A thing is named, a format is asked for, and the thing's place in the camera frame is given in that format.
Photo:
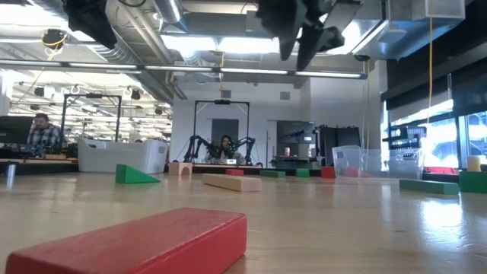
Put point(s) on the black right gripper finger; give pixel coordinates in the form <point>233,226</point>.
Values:
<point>316,42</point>
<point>288,45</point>

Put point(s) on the green half-cylinder block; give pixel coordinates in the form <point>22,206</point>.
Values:
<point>302,173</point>

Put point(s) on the long green block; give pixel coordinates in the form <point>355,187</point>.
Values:
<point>272,174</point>
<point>428,186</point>

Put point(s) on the small red block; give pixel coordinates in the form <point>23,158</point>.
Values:
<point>328,172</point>

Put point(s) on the red rectangular block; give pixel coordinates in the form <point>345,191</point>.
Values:
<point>152,243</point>
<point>234,172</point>

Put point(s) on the labelled long natural wood block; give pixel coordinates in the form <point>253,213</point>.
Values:
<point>232,182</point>

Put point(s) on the green wedge block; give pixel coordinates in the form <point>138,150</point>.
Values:
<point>131,176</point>

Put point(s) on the green cube block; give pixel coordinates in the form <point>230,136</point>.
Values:
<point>473,182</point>

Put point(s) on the black background robot arm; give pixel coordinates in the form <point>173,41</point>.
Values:
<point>194,146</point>
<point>249,144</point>

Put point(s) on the dark shelf unit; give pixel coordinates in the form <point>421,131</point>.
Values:
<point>295,137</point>

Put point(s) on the long ceiling light bar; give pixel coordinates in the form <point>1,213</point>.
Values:
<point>179,68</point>

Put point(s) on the red can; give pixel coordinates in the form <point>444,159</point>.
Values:
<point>287,151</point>

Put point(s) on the person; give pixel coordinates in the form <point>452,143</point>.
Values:
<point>225,150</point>
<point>42,137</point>

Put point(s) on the black monitor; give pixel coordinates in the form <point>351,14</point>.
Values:
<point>15,129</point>

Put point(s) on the clear plastic bin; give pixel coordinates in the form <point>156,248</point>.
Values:
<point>380,163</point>

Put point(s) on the yellow cylinder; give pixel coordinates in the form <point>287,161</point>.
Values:
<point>474,163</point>

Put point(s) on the black robot station frame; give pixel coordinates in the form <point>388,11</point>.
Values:
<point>222,102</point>
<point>91,96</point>

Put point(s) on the silver ventilation duct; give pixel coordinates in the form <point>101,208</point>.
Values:
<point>169,9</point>

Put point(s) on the black aluminium table frame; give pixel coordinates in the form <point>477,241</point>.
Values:
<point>38,168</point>

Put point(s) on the silver metal post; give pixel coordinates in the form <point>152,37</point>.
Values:
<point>10,175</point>

